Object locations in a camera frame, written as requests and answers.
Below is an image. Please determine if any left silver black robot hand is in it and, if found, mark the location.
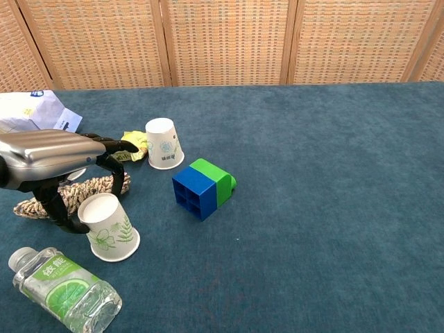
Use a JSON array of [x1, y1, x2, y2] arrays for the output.
[[0, 130, 140, 234]]

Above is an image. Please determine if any paper cup green flower print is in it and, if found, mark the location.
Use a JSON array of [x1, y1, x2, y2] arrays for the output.
[[77, 193, 141, 263]]

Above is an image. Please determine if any white purple tissue pack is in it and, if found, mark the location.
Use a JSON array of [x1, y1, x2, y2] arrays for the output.
[[0, 89, 83, 135]]

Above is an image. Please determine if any crumpled yellow-green wrapper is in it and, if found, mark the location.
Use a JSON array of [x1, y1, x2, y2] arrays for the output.
[[116, 130, 149, 163]]

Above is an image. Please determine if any woven wooden screen panel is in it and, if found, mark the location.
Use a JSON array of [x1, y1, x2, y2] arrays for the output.
[[159, 0, 298, 87], [0, 0, 55, 94], [6, 0, 173, 91], [287, 0, 441, 86], [411, 0, 444, 83]]

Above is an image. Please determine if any clear bottle green lime label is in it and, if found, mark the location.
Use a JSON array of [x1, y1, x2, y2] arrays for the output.
[[8, 246, 123, 333]]

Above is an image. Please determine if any blue plastic building block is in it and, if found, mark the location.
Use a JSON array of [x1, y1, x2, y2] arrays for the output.
[[171, 166, 219, 222]]

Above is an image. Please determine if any green plastic building block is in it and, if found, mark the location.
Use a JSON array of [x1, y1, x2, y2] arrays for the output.
[[189, 157, 238, 210]]

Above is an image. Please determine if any teal felt table cloth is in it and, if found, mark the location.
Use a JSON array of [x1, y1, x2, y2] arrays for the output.
[[0, 81, 444, 333]]

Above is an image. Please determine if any braided beige rope bundle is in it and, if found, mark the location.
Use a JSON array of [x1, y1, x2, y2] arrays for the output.
[[12, 173, 132, 220]]

